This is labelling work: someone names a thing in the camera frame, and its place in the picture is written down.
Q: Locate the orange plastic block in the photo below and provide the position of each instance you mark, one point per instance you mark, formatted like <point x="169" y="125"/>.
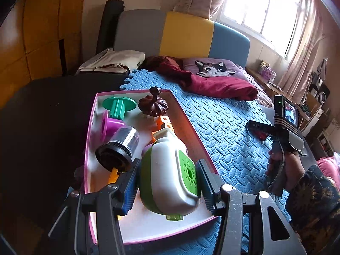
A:
<point x="166" y="123"/>

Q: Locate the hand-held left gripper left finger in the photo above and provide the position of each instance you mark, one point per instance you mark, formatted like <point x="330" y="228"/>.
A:
<point x="130" y="191"/>

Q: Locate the wooden wardrobe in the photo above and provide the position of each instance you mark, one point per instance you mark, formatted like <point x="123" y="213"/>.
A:
<point x="39" y="32"/>

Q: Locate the blue foam mat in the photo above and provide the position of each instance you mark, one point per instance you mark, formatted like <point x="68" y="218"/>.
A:
<point x="225" y="127"/>

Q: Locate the person's right hand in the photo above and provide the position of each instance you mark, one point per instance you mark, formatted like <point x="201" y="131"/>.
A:
<point x="293" y="170"/>

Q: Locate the wooden side shelf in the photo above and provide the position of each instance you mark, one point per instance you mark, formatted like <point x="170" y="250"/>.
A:
<point x="276" y="86"/>

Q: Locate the red capsule case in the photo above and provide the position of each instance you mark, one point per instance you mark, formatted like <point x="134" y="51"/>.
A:
<point x="263" y="136"/>

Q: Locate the window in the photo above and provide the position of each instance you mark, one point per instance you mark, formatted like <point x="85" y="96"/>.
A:
<point x="252" y="5"/>

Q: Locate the purple storage box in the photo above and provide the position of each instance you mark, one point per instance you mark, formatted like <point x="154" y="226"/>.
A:
<point x="267" y="71"/>

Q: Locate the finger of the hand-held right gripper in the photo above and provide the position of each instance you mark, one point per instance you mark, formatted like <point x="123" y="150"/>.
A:
<point x="256" y="125"/>

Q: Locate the pink cushion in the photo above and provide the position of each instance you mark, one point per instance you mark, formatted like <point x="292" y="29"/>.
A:
<point x="328" y="167"/>

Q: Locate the wooden desk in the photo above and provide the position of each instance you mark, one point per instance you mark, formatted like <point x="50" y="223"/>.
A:
<point x="313" y="111"/>

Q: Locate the pink floral quilt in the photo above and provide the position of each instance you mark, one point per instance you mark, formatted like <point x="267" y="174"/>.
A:
<point x="260" y="95"/>

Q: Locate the grey and black filter canister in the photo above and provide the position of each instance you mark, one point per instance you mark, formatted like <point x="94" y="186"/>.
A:
<point x="122" y="140"/>

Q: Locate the magenta plastic spool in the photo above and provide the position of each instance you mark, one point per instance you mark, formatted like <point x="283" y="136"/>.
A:
<point x="111" y="127"/>

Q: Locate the orange plastic toy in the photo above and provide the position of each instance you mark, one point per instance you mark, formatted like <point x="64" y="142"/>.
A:
<point x="114" y="176"/>

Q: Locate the white and green plastic device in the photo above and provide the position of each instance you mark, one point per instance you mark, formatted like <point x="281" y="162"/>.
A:
<point x="164" y="170"/>

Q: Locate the pink cardboard box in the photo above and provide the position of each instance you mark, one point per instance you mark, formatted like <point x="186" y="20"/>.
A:
<point x="138" y="228"/>

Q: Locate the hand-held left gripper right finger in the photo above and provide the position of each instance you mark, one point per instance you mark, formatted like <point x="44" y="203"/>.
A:
<point x="207" y="186"/>

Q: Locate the black table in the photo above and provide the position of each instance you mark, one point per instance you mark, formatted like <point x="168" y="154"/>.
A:
<point x="47" y="124"/>

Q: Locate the black rolled mat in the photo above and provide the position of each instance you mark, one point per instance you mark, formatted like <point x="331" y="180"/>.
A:
<point x="109" y="26"/>

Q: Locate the dark red blanket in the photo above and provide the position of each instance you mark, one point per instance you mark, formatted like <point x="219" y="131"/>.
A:
<point x="217" y="87"/>

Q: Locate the purple plastic piece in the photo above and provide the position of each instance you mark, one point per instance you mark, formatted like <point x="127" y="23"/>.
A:
<point x="146" y="150"/>

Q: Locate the black speaker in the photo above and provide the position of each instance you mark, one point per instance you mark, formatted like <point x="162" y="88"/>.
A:
<point x="322" y="94"/>

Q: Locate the green plastic spool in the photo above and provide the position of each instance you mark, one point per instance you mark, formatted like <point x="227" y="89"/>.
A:
<point x="117" y="106"/>

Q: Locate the grey yellow blue headboard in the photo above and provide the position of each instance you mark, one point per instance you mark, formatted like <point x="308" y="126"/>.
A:
<point x="186" y="34"/>

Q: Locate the white cloth bag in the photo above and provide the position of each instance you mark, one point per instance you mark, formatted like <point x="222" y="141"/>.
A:
<point x="114" y="61"/>

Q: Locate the purple cat pillow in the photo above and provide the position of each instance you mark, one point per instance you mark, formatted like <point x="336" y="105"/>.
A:
<point x="191" y="66"/>

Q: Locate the person's right forearm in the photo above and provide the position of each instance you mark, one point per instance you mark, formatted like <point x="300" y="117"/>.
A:
<point x="313" y="204"/>

